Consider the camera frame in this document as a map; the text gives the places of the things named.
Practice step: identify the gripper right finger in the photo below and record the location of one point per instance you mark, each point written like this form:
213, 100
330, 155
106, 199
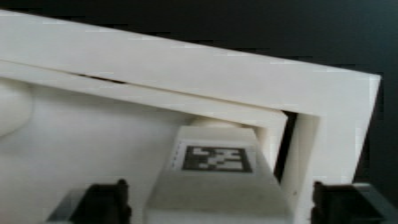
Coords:
350, 204

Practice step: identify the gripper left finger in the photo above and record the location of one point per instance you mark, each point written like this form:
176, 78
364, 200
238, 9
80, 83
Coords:
94, 205

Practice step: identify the white table leg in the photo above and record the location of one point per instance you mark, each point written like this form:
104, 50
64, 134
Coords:
215, 187

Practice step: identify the white square tabletop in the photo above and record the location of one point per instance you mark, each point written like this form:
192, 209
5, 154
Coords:
80, 140

